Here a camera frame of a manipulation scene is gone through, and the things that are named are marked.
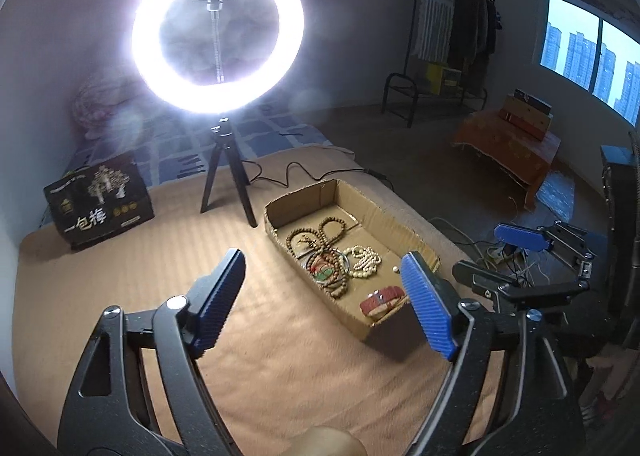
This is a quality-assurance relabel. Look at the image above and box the yellow box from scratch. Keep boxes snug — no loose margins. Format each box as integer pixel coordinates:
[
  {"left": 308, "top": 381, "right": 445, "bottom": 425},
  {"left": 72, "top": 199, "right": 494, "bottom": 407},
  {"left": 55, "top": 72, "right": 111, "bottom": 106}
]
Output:
[{"left": 425, "top": 63, "right": 464, "bottom": 90}]

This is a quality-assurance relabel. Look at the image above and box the power strip with cables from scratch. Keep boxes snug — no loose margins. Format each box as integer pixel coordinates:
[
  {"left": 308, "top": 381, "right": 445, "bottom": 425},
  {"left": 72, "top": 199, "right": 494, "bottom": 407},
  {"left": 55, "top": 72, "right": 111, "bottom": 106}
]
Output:
[{"left": 477, "top": 238, "right": 528, "bottom": 269}]

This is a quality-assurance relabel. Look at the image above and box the red beaded bracelet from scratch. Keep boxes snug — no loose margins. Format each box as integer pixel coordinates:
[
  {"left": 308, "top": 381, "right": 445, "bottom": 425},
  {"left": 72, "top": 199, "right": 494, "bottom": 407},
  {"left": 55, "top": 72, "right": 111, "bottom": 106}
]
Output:
[{"left": 359, "top": 286, "right": 406, "bottom": 321}]

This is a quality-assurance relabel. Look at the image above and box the green pendant with red cord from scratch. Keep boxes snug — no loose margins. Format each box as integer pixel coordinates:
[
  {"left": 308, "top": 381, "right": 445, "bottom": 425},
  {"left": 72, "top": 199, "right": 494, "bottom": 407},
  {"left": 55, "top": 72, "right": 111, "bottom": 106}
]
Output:
[{"left": 311, "top": 258, "right": 337, "bottom": 283}]

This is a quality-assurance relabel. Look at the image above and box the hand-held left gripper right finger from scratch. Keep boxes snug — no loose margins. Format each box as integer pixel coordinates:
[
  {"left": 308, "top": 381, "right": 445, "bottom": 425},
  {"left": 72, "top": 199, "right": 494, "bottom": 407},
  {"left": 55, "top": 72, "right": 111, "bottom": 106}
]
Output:
[{"left": 400, "top": 251, "right": 587, "bottom": 456}]

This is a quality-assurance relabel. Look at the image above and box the brown wooden bead necklace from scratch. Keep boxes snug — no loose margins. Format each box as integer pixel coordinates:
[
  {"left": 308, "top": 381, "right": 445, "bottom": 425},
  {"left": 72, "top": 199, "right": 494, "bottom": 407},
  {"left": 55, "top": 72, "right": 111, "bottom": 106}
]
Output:
[{"left": 285, "top": 217, "right": 359, "bottom": 295}]

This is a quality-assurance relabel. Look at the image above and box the brown box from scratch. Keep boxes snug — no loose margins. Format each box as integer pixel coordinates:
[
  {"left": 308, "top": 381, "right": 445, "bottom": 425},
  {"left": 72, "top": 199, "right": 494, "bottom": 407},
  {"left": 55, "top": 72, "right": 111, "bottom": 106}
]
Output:
[{"left": 502, "top": 91, "right": 554, "bottom": 140}]

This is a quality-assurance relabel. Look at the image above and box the black power cable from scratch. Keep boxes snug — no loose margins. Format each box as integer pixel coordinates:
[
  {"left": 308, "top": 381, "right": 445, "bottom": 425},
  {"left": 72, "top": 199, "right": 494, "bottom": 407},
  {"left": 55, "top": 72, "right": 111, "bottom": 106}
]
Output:
[{"left": 249, "top": 160, "right": 393, "bottom": 188}]

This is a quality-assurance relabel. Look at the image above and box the floral pillow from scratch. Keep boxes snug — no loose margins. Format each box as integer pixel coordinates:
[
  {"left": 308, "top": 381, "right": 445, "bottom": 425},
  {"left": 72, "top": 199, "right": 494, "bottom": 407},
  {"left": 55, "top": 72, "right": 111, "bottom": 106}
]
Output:
[{"left": 67, "top": 70, "right": 151, "bottom": 138}]

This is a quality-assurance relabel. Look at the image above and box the black metal rack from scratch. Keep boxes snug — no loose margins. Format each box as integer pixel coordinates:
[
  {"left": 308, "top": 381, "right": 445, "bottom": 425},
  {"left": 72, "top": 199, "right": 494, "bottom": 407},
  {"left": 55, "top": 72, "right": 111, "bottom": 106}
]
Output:
[{"left": 381, "top": 72, "right": 489, "bottom": 130}]

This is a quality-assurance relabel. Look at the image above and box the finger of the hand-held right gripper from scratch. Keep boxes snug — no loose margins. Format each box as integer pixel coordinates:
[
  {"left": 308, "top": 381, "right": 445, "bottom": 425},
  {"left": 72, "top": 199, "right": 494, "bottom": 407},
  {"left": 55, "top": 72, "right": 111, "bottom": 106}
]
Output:
[
  {"left": 494, "top": 222, "right": 597, "bottom": 269},
  {"left": 452, "top": 260, "right": 592, "bottom": 311}
]

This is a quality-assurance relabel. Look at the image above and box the clear bubble wrap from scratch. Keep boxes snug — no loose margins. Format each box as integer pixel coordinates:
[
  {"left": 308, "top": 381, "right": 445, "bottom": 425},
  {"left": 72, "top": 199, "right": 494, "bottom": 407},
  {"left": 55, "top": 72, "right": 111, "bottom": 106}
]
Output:
[{"left": 536, "top": 170, "right": 592, "bottom": 223}]

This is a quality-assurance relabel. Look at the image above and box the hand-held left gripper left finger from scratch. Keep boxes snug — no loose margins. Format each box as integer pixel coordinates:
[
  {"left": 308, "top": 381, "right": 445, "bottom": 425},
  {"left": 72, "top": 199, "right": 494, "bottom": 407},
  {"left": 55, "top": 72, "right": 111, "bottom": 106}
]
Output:
[{"left": 59, "top": 248, "right": 247, "bottom": 456}]

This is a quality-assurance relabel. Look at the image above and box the cardboard box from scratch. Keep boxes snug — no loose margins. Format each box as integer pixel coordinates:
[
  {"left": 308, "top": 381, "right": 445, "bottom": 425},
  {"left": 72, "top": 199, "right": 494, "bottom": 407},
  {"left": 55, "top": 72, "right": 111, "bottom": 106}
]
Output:
[{"left": 263, "top": 178, "right": 442, "bottom": 342}]

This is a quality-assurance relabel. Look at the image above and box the black cabinet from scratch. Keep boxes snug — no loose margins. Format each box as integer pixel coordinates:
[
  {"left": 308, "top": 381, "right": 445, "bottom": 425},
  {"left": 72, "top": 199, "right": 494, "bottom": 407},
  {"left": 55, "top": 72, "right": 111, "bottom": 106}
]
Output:
[{"left": 600, "top": 143, "right": 640, "bottom": 348}]

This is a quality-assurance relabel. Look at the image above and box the blue bangle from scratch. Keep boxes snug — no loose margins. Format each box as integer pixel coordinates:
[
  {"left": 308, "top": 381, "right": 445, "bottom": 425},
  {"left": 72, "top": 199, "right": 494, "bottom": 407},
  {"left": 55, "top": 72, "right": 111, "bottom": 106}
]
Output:
[{"left": 301, "top": 246, "right": 351, "bottom": 285}]

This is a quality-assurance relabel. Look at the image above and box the white pearl bracelet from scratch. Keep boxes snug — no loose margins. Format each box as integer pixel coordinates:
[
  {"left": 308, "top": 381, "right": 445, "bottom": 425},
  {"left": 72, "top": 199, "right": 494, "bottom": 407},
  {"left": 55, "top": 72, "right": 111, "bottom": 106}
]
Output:
[{"left": 347, "top": 246, "right": 384, "bottom": 281}]

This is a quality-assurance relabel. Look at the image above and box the person's left hand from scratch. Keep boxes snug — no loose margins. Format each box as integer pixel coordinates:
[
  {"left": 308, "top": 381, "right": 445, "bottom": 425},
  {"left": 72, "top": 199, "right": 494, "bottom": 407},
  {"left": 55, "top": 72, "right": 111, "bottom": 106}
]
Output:
[{"left": 289, "top": 426, "right": 364, "bottom": 456}]

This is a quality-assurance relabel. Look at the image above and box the blue checked bedsheet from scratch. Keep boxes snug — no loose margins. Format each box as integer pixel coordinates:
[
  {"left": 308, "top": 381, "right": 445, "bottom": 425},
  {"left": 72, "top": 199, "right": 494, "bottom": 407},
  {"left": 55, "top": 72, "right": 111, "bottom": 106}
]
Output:
[{"left": 75, "top": 120, "right": 332, "bottom": 187}]

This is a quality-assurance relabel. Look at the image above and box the black printed gift box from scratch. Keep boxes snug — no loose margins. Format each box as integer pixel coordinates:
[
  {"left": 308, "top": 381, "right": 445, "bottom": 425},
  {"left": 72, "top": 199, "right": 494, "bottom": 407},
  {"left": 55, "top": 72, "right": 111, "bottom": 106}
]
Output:
[{"left": 42, "top": 152, "right": 155, "bottom": 252}]

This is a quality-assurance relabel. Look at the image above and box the low table with orange cloth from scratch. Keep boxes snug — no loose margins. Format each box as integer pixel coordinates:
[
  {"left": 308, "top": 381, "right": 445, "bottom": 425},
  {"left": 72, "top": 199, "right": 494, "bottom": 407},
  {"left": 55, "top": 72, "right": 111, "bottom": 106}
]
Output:
[{"left": 452, "top": 108, "right": 562, "bottom": 210}]

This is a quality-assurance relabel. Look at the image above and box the white ring light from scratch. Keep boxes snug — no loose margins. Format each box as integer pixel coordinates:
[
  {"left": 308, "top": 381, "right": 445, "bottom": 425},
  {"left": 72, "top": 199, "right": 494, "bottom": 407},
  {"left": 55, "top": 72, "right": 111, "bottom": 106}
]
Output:
[{"left": 131, "top": 0, "right": 307, "bottom": 115}]

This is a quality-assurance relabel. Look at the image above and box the clothes rack with hanging clothes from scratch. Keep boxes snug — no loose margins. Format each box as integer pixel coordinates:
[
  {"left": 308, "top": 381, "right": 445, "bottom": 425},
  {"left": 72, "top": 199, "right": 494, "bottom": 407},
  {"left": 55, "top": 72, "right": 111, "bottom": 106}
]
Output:
[{"left": 412, "top": 0, "right": 504, "bottom": 73}]

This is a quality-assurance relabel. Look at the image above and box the window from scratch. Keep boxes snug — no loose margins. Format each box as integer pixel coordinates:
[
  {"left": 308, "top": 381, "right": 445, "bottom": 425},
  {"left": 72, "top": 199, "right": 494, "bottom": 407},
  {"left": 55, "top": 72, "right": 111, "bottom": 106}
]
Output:
[{"left": 540, "top": 0, "right": 640, "bottom": 128}]

